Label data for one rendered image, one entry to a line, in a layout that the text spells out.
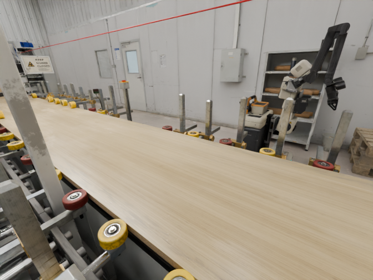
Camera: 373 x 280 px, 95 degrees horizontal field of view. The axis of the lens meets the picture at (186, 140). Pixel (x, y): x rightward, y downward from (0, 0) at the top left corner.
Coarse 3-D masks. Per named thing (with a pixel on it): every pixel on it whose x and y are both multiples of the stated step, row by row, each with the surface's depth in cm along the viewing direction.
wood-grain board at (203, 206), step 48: (48, 144) 110; (96, 144) 108; (144, 144) 107; (192, 144) 106; (96, 192) 66; (144, 192) 66; (192, 192) 65; (240, 192) 65; (288, 192) 64; (336, 192) 64; (144, 240) 49; (192, 240) 47; (240, 240) 47; (288, 240) 47; (336, 240) 47
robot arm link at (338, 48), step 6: (348, 24) 125; (342, 30) 128; (342, 36) 130; (336, 42) 134; (342, 42) 132; (336, 48) 135; (336, 54) 136; (330, 60) 139; (336, 60) 137; (330, 66) 140; (336, 66) 139; (330, 72) 141; (324, 78) 144; (330, 78) 142
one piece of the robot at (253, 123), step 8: (248, 104) 199; (248, 112) 211; (272, 112) 218; (248, 120) 193; (256, 120) 187; (264, 120) 192; (248, 128) 197; (256, 128) 191; (264, 128) 202; (248, 136) 199; (256, 136) 193; (264, 136) 206; (248, 144) 202; (256, 144) 196; (264, 144) 205
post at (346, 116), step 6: (342, 114) 82; (348, 114) 80; (342, 120) 82; (348, 120) 81; (342, 126) 83; (348, 126) 82; (336, 132) 85; (342, 132) 84; (336, 138) 86; (342, 138) 84; (336, 144) 87; (330, 150) 89; (336, 150) 87; (330, 156) 90; (336, 156) 88; (330, 162) 91
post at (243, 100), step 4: (240, 100) 108; (244, 100) 107; (240, 104) 109; (244, 104) 107; (240, 108) 110; (244, 108) 108; (240, 112) 111; (244, 112) 109; (240, 116) 111; (244, 116) 111; (240, 120) 112; (244, 120) 112; (240, 124) 113; (244, 124) 115; (240, 128) 114; (240, 132) 115; (240, 136) 116; (236, 140) 119; (240, 140) 117
